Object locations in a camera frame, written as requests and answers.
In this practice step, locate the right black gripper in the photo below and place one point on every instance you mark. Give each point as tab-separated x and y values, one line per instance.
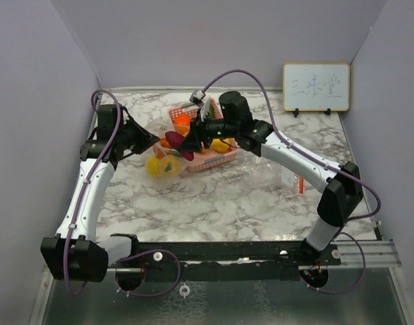
191	141

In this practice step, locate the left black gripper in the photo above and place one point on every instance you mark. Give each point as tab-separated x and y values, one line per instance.
146	139

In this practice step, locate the purple toy sweet potato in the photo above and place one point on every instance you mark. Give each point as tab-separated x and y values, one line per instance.
175	140

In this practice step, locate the pink plastic basket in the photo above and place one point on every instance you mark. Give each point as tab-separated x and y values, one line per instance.
207	158

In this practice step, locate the clear zip top bag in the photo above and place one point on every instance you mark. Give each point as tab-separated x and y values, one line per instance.
159	127

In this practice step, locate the yellow toy lemon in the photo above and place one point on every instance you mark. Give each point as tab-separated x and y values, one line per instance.
152	166

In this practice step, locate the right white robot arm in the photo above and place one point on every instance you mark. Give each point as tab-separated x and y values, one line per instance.
338	184

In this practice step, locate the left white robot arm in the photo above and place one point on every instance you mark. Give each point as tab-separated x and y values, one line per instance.
73	254

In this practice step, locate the orange toy tangerine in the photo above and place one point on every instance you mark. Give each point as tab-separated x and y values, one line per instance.
182	123

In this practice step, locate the yellow toy fruit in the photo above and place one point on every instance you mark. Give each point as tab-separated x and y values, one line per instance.
221	145

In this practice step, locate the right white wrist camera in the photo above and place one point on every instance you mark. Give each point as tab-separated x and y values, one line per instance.
202	101

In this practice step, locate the small whiteboard wooden frame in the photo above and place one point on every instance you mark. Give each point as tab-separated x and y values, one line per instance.
316	87

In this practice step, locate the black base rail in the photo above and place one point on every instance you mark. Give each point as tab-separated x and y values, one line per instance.
221	261

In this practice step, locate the aluminium frame rail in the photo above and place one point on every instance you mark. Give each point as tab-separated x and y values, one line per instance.
377	254

